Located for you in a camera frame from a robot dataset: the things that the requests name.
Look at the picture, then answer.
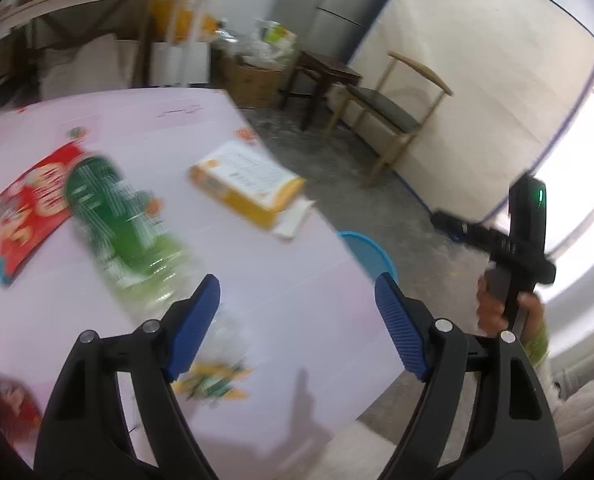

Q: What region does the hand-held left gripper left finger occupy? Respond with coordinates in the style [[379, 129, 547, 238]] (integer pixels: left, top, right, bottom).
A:
[[33, 274, 223, 480]]

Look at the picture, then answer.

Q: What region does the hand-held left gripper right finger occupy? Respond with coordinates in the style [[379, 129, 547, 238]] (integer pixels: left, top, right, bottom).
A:
[[374, 272, 564, 480]]

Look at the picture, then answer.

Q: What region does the blue plastic bin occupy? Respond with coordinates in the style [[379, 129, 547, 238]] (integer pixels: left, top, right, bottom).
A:
[[338, 230, 395, 286]]

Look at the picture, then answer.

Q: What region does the green plastic bottle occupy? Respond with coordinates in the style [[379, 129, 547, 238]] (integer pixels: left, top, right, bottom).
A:
[[62, 154, 248, 361]]

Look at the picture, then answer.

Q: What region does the person's right forearm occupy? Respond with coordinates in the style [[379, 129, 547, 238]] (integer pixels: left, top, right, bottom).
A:
[[521, 310, 552, 368]]

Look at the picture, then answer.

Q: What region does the person's right hand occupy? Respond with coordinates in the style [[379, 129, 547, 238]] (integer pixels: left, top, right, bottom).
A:
[[476, 272, 545, 343]]

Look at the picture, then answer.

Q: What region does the bright window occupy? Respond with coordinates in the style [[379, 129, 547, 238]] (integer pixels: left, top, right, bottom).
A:
[[542, 35, 594, 306]]

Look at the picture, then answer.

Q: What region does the yellow and white carton box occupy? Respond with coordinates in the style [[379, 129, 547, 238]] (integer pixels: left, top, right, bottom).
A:
[[188, 140, 318, 241]]

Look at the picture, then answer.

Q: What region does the white fabric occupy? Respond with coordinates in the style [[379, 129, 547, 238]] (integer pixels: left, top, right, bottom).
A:
[[542, 355, 594, 461]]

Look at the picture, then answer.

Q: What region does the wooden chair with dark seat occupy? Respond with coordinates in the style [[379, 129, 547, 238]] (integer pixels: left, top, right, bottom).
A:
[[324, 51, 455, 188]]

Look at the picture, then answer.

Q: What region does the red snack bag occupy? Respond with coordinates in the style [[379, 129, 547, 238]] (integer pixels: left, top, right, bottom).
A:
[[0, 142, 85, 288]]

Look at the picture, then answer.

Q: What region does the cardboard box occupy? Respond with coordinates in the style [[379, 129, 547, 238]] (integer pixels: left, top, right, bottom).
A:
[[212, 55, 290, 110]]

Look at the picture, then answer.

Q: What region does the white panel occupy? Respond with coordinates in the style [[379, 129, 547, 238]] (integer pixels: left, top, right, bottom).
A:
[[149, 40, 213, 88]]

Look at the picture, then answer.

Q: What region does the dark wooden stool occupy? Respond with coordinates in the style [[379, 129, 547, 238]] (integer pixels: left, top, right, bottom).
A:
[[279, 50, 364, 131]]

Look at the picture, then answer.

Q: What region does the beige sack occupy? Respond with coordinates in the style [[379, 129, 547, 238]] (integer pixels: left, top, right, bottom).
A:
[[40, 32, 145, 98]]

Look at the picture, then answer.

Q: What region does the pile of plastic bags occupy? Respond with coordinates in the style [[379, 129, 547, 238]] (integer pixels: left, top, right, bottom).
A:
[[217, 17, 303, 68]]

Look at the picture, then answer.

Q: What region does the grey refrigerator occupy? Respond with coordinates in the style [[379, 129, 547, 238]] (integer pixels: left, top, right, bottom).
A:
[[304, 0, 408, 61]]

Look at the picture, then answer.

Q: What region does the yellow bag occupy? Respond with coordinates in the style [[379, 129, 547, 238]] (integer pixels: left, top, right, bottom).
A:
[[147, 0, 218, 43]]

